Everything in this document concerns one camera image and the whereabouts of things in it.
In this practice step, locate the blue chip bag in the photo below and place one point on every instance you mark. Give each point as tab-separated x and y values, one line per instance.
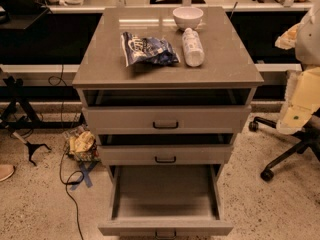
147	50

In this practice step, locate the beige shoe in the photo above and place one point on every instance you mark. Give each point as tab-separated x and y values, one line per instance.
6	171

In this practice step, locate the white ceramic bowl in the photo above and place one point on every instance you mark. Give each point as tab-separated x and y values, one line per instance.
187	17

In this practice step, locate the blue tape cross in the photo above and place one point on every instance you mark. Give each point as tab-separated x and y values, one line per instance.
85	169

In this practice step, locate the grey middle drawer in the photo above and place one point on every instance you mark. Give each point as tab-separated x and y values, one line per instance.
165	154

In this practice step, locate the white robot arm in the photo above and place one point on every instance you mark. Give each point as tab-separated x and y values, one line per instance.
302	96

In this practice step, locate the grey bottom drawer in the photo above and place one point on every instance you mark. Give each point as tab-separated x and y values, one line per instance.
165	202

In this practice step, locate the black chair at left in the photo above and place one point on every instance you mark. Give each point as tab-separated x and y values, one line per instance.
21	14

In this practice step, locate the black office chair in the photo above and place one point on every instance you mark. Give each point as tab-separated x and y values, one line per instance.
279	158

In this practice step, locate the white plastic bottle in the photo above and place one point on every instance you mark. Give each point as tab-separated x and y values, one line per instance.
192	48

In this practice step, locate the grey drawer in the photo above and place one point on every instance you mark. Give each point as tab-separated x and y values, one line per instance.
165	154
165	202
166	120

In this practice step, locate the black tripod stand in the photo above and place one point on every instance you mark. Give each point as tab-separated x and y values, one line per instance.
19	114

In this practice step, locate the grey drawer cabinet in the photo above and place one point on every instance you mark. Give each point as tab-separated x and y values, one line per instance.
227	77

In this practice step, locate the grey top drawer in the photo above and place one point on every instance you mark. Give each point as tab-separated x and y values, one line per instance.
166	120

